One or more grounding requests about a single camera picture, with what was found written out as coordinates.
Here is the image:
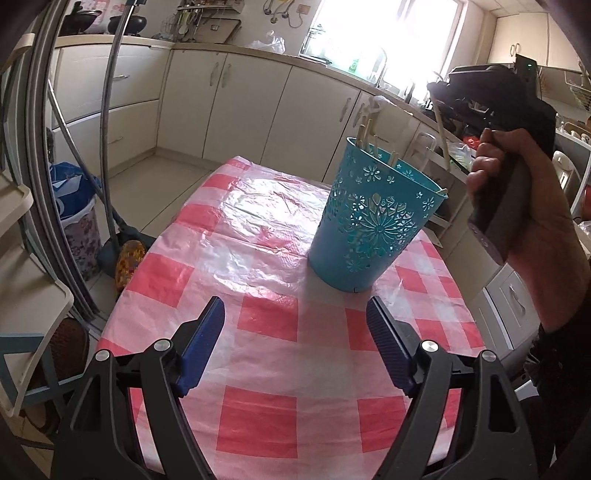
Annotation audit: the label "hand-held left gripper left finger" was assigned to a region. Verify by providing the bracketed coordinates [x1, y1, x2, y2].
[51, 295, 227, 480]

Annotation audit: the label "black wok on stove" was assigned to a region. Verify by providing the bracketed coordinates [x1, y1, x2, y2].
[61, 10, 104, 36]

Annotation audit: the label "white electric thermos pot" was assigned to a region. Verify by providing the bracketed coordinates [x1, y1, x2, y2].
[551, 150, 583, 186]

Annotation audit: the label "black pot on stove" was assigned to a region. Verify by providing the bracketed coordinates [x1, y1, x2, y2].
[108, 15, 148, 38]

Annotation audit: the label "kitchen window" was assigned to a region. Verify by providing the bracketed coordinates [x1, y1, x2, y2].
[299, 0, 463, 89]

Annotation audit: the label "pink wall stickers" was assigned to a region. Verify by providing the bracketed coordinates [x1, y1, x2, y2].
[68, 0, 122, 22]

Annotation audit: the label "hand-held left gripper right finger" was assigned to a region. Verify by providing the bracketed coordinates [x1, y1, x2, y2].
[366, 295, 540, 480]

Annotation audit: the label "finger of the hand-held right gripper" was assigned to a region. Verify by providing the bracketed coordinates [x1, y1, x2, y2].
[427, 80, 468, 122]

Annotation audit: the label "white hanging wire basket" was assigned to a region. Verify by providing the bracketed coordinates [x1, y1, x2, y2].
[565, 78, 591, 114]

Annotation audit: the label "bag of green vegetables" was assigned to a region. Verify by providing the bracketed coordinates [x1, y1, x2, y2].
[445, 140, 476, 170]

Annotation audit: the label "cream base cabinets with drawers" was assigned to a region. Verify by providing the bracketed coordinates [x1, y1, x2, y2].
[50, 43, 172, 163]

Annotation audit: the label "cream wall cabinet above shelf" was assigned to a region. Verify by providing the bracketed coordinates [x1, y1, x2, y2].
[486, 13, 583, 71]

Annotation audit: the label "cream base cabinets under sink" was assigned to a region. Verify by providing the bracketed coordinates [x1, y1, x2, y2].
[156, 45, 423, 172]

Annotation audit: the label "beige cutting board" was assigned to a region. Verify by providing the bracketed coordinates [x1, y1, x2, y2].
[193, 18, 239, 45]

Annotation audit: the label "brown woven basket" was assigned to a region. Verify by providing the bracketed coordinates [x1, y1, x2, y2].
[47, 318, 92, 385]

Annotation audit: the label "floral trash bin blue bag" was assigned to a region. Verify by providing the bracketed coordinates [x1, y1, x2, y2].
[49, 162, 103, 281]

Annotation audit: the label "grey metal pole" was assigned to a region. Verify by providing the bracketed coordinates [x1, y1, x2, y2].
[45, 80, 122, 237]

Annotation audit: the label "white plastic bag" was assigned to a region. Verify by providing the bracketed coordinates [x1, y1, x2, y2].
[249, 31, 287, 56]

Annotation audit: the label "wall spice rack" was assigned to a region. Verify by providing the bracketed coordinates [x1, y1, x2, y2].
[175, 1, 246, 22]

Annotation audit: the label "chrome sink faucet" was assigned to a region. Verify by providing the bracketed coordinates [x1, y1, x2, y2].
[370, 47, 389, 87]

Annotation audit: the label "red white checked tablecloth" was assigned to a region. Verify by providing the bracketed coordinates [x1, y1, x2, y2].
[96, 155, 486, 472]

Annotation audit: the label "teal perforated plastic basket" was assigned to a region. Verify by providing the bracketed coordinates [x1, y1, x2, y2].
[307, 137, 450, 293]

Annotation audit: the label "person's right hand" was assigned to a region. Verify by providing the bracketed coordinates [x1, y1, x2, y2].
[465, 127, 591, 334]

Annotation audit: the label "cream blue folding step shelf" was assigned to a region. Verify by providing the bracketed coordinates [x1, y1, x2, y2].
[0, 31, 75, 417]

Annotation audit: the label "floral patterned duster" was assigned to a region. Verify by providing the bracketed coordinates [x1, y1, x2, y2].
[115, 239, 147, 295]

